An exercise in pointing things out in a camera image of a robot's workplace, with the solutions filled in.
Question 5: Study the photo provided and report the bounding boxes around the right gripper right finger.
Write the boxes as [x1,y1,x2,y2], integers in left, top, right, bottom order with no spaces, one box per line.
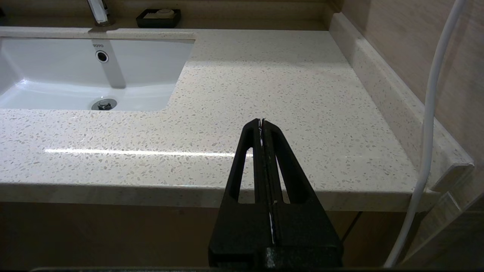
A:
[262,119,344,267]

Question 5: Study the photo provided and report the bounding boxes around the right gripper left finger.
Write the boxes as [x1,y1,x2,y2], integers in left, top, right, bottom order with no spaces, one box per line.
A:
[208,119,273,267]

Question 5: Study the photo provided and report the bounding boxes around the wooden vanity cabinet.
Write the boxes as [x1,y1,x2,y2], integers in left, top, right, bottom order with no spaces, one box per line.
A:
[0,200,416,269]

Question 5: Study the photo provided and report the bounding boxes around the chrome sink drain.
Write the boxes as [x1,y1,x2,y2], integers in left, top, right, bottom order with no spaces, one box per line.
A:
[91,99,117,111]

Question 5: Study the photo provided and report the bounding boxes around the white sink basin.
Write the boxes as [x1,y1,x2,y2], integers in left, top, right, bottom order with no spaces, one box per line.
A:
[0,37,196,112]

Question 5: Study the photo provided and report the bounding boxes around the black soap dish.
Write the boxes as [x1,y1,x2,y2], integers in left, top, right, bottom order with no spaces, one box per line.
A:
[136,9,182,28]

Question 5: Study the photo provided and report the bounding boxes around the round soap bar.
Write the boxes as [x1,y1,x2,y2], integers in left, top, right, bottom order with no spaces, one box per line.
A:
[145,9,176,19]

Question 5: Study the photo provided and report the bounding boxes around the chrome faucet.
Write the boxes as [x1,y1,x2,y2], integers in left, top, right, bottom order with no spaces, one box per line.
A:
[87,0,114,26]

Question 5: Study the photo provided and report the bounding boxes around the white cable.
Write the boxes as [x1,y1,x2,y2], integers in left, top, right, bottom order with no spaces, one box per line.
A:
[383,0,467,269]

